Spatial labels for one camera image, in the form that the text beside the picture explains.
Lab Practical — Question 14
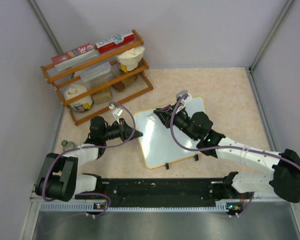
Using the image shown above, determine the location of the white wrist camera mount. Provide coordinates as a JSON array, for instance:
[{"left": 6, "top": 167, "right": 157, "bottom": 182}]
[
  {"left": 109, "top": 104, "right": 124, "bottom": 124},
  {"left": 176, "top": 90, "right": 193, "bottom": 113}
]

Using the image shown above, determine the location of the upper white paper-lid jar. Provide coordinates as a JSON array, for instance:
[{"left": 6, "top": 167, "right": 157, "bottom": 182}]
[{"left": 115, "top": 46, "right": 145, "bottom": 73}]

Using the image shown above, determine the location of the reddish brown sponge stack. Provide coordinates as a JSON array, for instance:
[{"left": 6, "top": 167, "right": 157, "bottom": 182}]
[{"left": 112, "top": 75, "right": 138, "bottom": 92}]

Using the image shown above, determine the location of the white paper-lid jar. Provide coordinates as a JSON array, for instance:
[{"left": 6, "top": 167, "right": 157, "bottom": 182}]
[
  {"left": 115, "top": 46, "right": 145, "bottom": 73},
  {"left": 63, "top": 83, "right": 94, "bottom": 114}
]

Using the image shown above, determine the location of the small glass bottle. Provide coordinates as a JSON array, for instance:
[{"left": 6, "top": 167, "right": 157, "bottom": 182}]
[{"left": 61, "top": 140, "right": 77, "bottom": 152}]

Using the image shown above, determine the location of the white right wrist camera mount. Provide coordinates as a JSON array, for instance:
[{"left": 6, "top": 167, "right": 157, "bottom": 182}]
[{"left": 176, "top": 90, "right": 193, "bottom": 113}]

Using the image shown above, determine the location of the clear plastic box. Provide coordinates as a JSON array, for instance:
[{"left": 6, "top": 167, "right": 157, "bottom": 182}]
[{"left": 79, "top": 62, "right": 112, "bottom": 83}]

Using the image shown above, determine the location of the grey slotted cable duct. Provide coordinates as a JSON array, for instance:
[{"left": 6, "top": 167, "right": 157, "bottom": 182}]
[{"left": 41, "top": 201, "right": 243, "bottom": 213}]

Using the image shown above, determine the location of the red white wrap box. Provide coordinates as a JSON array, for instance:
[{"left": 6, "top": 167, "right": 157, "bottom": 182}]
[{"left": 95, "top": 31, "right": 135, "bottom": 54}]

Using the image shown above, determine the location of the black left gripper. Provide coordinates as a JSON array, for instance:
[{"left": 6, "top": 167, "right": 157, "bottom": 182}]
[{"left": 101, "top": 117, "right": 143, "bottom": 142}]

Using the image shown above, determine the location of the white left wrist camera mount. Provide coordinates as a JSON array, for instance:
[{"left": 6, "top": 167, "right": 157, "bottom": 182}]
[{"left": 109, "top": 104, "right": 124, "bottom": 124}]

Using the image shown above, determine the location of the yellow framed whiteboard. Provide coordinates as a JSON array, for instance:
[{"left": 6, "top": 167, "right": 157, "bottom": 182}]
[{"left": 134, "top": 95, "right": 206, "bottom": 169}]

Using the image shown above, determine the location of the tan sponge stack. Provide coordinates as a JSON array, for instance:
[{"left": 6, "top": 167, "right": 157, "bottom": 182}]
[{"left": 92, "top": 87, "right": 113, "bottom": 104}]

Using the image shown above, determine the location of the lower white paper-lid jar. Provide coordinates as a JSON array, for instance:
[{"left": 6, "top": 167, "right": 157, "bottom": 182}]
[{"left": 63, "top": 83, "right": 94, "bottom": 114}]

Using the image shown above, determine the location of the orange wooden shelf rack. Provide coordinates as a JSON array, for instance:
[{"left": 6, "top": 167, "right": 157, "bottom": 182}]
[{"left": 41, "top": 29, "right": 153, "bottom": 126}]

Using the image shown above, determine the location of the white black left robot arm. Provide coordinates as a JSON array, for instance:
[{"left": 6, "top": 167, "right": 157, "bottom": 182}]
[{"left": 34, "top": 116, "right": 143, "bottom": 202}]

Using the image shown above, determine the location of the red foil wrap box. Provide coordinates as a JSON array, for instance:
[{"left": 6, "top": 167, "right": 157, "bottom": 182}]
[{"left": 51, "top": 42, "right": 97, "bottom": 72}]

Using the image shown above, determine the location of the white marker pen magenta cap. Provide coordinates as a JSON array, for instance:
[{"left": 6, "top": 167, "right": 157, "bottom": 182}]
[{"left": 147, "top": 104, "right": 171, "bottom": 118}]

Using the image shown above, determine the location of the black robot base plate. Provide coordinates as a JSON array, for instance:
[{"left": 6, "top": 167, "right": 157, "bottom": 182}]
[{"left": 74, "top": 177, "right": 255, "bottom": 208}]

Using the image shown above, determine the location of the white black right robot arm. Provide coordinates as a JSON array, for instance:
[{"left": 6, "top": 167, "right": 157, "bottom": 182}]
[{"left": 153, "top": 105, "right": 300, "bottom": 203}]

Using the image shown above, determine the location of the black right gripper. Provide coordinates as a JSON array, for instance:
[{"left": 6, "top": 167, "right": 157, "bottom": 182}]
[{"left": 154, "top": 102, "right": 199, "bottom": 142}]

